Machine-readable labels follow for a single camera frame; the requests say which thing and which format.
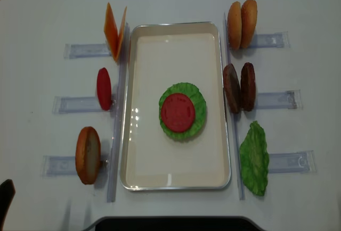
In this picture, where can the brown meat patty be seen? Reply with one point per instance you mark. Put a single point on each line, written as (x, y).
(232, 88)
(248, 87)

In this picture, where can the red tomato slice on tray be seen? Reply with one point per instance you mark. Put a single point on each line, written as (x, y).
(178, 112)

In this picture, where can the green lettuce leaf on tray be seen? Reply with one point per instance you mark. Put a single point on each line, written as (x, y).
(199, 103)

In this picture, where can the upright red tomato slice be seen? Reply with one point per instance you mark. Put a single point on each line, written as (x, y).
(103, 87)

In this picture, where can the right orange cheese slice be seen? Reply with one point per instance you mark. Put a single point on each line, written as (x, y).
(121, 35)

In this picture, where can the orange cheese slice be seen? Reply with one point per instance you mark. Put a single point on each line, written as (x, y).
(121, 35)
(111, 32)

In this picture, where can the left orange cheese slice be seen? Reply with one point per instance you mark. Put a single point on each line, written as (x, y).
(111, 32)

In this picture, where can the upright green lettuce leaf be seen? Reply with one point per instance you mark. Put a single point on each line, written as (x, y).
(254, 160)

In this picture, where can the white rectangular metal tray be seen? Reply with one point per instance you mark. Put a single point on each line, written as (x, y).
(161, 56)

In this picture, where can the upright bun slice left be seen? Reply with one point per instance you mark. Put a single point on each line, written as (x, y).
(87, 156)

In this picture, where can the left upright bun half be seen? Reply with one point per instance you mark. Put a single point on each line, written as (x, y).
(234, 24)

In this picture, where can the upright bun half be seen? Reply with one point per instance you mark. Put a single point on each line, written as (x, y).
(234, 24)
(249, 20)

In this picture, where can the right upright bun half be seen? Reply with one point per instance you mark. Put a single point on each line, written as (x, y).
(249, 20)

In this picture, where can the black base at bottom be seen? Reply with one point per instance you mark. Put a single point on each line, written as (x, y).
(177, 223)

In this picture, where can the left clear acrylic rack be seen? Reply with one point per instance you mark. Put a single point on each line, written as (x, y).
(65, 165)

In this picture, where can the clear acrylic rack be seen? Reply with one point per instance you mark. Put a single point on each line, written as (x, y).
(65, 165)
(280, 163)

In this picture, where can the right clear acrylic rack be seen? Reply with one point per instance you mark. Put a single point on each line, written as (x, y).
(280, 163)

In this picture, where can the black object at left edge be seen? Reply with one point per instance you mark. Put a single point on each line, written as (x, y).
(7, 192)

